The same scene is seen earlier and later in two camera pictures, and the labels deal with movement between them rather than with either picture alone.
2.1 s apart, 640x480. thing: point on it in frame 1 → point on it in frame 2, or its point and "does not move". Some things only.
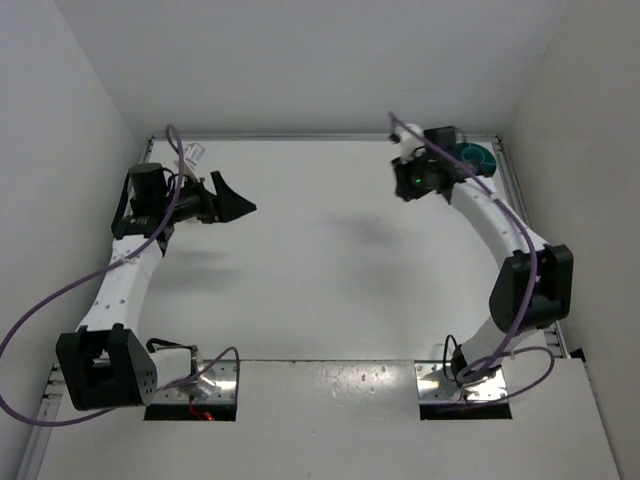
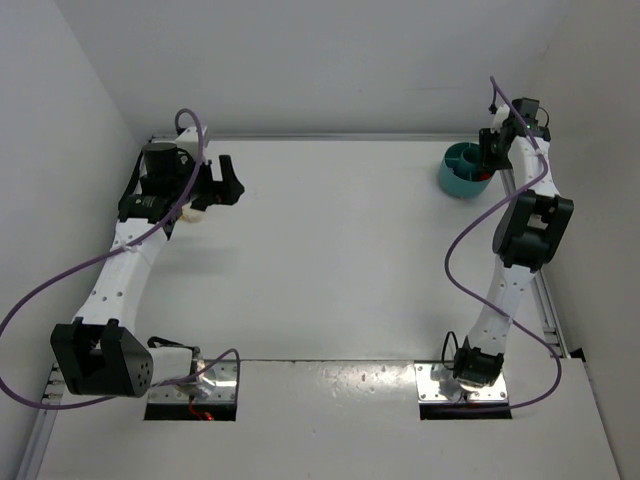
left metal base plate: [218, 384] does not move
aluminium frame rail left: [48, 412] does not move
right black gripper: [405, 182] → [489, 145]
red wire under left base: [207, 416] does not move
